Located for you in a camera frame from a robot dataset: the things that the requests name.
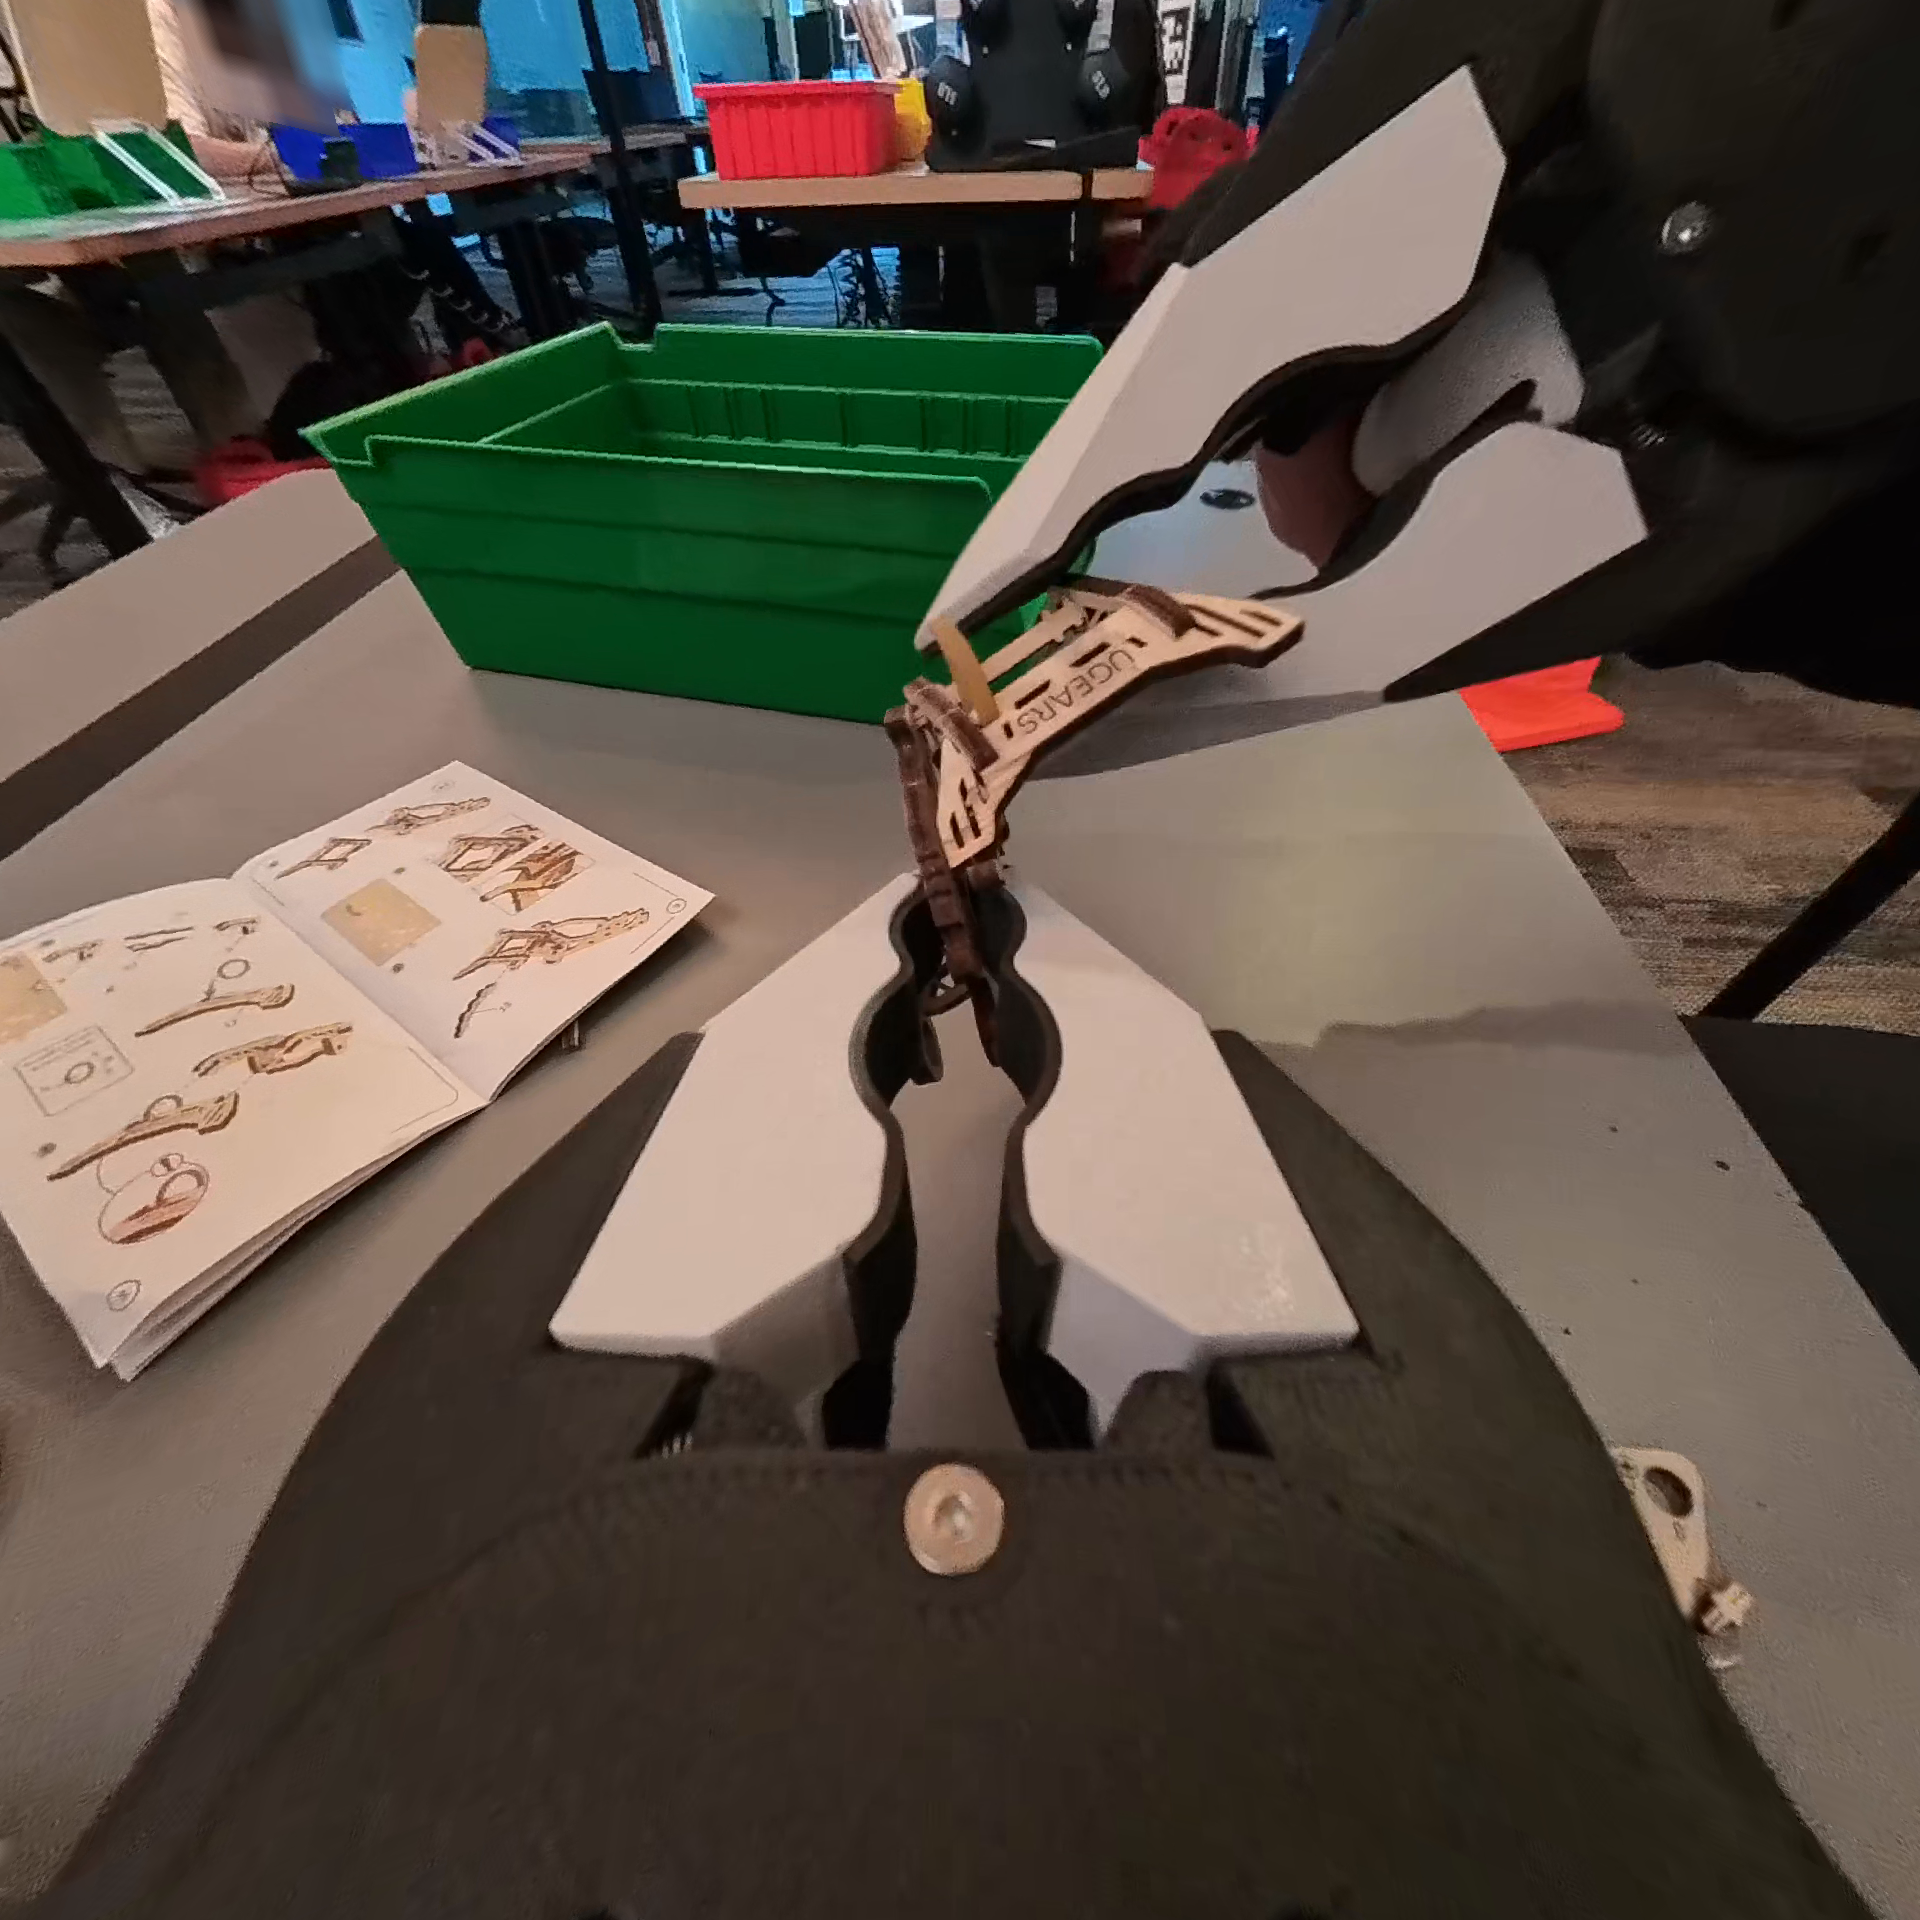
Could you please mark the wooden model assembly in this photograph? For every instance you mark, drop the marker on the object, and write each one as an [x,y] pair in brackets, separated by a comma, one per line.
[975,797]

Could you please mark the green storage bins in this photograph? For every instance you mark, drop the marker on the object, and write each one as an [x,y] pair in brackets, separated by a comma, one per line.
[45,172]

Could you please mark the red bag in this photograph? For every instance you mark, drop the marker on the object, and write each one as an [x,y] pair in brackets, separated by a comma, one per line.
[1194,158]

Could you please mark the red plastic bin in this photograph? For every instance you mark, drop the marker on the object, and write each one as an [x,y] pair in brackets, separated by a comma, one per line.
[797,135]

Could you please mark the pale upright board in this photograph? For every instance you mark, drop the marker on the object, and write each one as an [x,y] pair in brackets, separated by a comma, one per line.
[91,67]

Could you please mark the brown cardboard sign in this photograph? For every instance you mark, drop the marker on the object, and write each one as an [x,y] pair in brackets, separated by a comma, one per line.
[452,77]

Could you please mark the wooden plate with holes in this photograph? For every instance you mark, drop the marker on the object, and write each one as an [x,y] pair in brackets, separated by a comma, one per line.
[1688,1570]

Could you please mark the person's right hand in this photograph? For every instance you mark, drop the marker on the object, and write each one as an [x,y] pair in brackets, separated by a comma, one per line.
[1312,494]

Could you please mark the long wooden top desk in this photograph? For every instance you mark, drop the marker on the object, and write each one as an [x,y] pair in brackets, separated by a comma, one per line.
[226,225]

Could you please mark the black metal leg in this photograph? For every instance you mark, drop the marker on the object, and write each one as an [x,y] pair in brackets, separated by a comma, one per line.
[1815,908]

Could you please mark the instruction booklet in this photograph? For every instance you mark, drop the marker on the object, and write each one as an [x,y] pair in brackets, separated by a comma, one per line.
[301,1081]

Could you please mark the orange plastic piece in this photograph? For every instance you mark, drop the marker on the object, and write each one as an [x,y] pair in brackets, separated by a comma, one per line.
[1546,714]

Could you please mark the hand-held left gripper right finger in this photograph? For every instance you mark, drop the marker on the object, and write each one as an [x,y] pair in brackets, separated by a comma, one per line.
[1184,1202]

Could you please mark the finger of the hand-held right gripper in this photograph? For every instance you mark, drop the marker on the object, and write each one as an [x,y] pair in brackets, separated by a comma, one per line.
[1501,557]
[1200,375]

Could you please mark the green plastic bin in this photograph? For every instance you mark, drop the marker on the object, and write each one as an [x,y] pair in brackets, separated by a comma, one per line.
[675,601]

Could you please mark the yellow container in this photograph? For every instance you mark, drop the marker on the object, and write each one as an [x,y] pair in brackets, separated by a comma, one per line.
[914,119]

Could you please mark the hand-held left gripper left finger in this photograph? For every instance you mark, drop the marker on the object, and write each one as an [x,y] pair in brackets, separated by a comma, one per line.
[720,1202]

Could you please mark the blue plastic bins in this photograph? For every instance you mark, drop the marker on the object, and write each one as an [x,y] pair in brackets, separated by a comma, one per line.
[375,150]

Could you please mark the wooden top table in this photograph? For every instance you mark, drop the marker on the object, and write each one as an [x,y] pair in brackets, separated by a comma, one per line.
[839,191]

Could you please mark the red floor bin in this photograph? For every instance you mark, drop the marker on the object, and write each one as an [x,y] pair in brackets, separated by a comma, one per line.
[264,475]

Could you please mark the black rig with round markers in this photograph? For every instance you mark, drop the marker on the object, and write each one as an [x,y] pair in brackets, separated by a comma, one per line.
[1037,77]

